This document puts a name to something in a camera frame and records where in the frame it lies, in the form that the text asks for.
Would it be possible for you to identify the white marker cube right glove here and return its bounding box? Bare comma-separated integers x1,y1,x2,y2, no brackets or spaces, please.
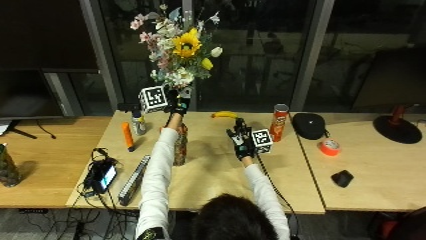
250,128,274,155

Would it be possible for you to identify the artificial flower bouquet with sunflower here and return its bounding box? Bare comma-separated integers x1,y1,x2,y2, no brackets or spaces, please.
129,3,225,101

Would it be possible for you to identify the small black mouse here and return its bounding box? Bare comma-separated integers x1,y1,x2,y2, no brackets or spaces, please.
330,169,355,189

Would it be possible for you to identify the yellow banana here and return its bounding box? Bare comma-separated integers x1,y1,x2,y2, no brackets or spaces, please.
210,110,239,119

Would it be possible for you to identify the black monitor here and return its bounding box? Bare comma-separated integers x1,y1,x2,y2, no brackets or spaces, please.
0,68,65,121

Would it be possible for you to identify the brown patterned vase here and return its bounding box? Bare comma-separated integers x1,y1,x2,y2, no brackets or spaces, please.
172,123,189,167

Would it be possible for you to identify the orange marker pen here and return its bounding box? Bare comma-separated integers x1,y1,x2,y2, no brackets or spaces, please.
121,121,136,153

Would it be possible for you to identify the orange tape roll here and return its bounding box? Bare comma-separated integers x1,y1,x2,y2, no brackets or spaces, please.
317,138,342,157

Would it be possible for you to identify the black cable bundle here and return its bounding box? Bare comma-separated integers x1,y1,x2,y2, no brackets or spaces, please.
65,147,138,240

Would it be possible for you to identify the spray bottle with black head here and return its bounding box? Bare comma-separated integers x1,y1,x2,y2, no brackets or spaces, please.
117,102,148,137

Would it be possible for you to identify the person's right hand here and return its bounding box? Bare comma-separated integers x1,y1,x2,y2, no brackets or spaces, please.
225,117,258,162

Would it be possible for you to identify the black round base red pole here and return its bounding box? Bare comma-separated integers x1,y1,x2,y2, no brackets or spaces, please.
371,104,423,145

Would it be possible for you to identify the black power strip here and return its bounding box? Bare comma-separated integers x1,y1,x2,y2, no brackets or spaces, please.
17,208,49,215

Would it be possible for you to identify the white marker cube glove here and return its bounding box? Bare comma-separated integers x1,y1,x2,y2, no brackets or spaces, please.
137,85,170,115
250,128,274,155

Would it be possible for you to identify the black device with lit screen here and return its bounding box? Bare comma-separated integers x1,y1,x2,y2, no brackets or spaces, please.
82,158,120,195

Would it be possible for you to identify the black oval case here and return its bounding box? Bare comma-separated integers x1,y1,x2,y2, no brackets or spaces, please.
291,112,329,141

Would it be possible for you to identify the grey window post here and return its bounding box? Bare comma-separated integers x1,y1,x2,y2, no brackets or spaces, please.
289,0,337,113
78,0,125,112

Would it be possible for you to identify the red chip can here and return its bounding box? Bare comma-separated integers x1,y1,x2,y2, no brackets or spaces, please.
269,103,290,143

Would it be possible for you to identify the white marker cube left glove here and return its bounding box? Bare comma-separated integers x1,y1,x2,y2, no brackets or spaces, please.
137,85,170,115

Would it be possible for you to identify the black glove cable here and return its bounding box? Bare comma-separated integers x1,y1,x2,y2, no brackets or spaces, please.
255,153,301,239

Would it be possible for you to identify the red and black bag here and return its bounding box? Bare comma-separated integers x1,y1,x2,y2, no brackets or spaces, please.
366,206,426,240

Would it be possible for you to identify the person's left hand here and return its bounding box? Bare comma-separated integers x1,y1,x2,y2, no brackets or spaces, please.
164,88,193,117

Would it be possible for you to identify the thin black monitor cable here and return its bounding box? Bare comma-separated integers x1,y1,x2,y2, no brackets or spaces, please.
34,119,58,140

